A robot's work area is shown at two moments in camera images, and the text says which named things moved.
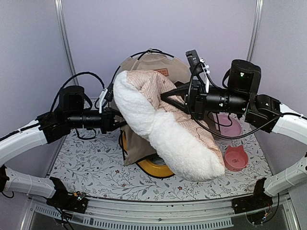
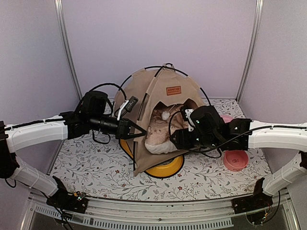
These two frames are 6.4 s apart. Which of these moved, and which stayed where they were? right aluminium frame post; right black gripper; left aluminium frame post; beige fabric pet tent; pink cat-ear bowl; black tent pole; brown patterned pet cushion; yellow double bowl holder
Moved: right black gripper; yellow double bowl holder; black tent pole; beige fabric pet tent; brown patterned pet cushion
Stayed: pink cat-ear bowl; right aluminium frame post; left aluminium frame post
